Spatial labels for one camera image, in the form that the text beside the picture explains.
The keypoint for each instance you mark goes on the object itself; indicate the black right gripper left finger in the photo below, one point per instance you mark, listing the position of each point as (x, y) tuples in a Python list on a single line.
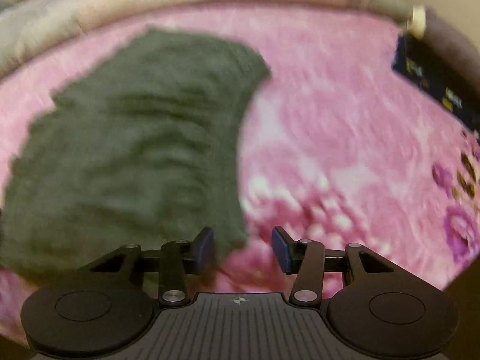
[(170, 265)]

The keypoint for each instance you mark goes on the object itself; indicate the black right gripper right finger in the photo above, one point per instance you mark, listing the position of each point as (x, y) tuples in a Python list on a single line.
[(309, 261)]

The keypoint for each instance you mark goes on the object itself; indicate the green knitted garment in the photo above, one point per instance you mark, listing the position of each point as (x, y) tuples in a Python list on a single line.
[(143, 150)]

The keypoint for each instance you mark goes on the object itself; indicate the pink rose pattern blanket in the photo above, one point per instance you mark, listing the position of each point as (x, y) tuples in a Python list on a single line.
[(335, 146)]

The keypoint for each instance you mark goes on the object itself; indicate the dark blue patterned bag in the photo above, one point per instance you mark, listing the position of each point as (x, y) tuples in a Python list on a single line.
[(418, 64)]

